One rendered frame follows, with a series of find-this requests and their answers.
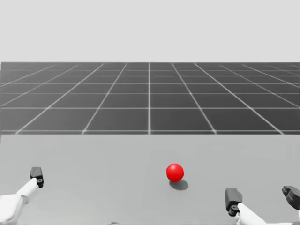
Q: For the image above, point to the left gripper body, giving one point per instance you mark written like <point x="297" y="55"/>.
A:
<point x="9" y="207"/>

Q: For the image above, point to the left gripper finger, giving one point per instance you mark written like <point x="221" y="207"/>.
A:
<point x="32" y="184"/>

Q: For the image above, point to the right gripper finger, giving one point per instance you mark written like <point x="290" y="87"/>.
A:
<point x="233" y="199"/>
<point x="293" y="197"/>

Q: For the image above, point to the small round ball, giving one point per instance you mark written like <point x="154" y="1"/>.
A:
<point x="174" y="172"/>

